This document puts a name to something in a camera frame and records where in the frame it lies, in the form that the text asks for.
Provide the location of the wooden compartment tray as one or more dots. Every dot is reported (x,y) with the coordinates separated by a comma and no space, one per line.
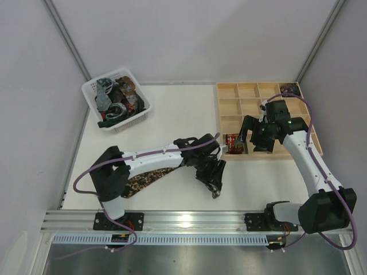
(238,99)

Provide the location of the brown orange patterned tie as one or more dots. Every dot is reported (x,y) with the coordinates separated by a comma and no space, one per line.
(127,86)

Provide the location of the white slotted cable duct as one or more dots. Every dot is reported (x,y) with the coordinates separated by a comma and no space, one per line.
(167,239)

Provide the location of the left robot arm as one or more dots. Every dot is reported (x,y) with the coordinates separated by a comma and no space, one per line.
(112,171)

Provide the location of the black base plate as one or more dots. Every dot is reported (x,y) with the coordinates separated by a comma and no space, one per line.
(132,220)
(266,222)

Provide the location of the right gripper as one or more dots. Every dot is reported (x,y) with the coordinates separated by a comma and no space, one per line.
(255,126)

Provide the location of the rolled dark floral tie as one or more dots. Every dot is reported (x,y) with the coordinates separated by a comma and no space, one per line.
(290,88)

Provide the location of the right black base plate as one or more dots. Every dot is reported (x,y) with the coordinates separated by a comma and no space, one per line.
(266,222)

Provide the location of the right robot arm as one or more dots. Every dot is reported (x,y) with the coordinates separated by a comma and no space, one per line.
(329,206)

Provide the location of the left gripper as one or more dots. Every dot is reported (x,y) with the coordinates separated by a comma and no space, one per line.
(211,171)

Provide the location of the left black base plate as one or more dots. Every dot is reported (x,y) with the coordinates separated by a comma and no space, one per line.
(132,220)

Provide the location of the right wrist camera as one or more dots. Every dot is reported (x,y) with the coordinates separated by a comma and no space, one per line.
(274,111)

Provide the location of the rolled red patterned tie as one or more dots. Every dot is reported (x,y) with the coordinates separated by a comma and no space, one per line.
(233,148)

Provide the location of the white plastic basket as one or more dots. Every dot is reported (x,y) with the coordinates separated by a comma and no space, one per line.
(90,92)

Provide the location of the brown floral tie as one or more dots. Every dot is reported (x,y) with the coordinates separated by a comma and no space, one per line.
(143,180)

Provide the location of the dark green tie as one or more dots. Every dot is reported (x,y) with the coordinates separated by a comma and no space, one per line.
(110,123)

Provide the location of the grey patterned tie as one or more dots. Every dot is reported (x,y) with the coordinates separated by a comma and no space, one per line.
(109,99)

